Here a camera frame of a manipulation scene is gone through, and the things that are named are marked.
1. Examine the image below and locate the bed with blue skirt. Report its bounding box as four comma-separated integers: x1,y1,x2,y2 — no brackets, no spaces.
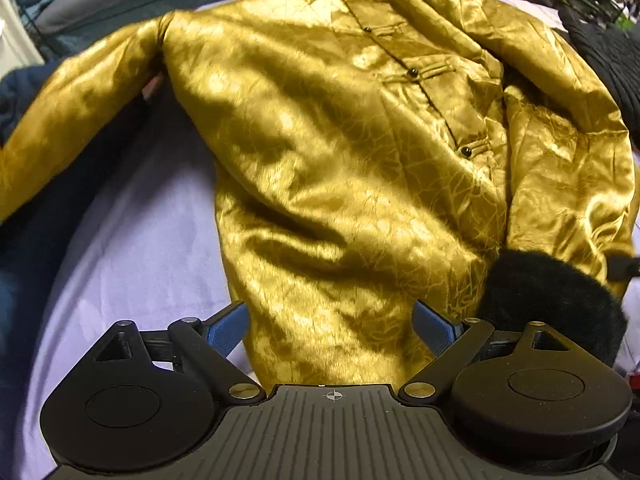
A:
7,0,466,63

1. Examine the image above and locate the grey blanket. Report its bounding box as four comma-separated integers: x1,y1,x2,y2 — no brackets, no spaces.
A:
30,0,301,46

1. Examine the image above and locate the gold satin jacket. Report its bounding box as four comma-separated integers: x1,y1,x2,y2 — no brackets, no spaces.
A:
0,0,639,387

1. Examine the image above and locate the purple floral bed sheet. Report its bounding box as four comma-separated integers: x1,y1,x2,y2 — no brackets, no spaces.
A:
0,0,640,480

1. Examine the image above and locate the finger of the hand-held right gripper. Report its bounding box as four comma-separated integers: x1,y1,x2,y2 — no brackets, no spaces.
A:
609,255,640,282

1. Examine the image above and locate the black knitted cloth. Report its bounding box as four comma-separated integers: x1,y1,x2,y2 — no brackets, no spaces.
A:
560,7,640,147

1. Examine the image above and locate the navy blue cloth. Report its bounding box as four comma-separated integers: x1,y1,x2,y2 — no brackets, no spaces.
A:
0,57,166,411

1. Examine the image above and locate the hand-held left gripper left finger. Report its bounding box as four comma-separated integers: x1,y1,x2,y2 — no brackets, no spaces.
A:
92,301,263,404

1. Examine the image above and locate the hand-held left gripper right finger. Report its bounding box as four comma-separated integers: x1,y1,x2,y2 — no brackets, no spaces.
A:
398,299,572,404

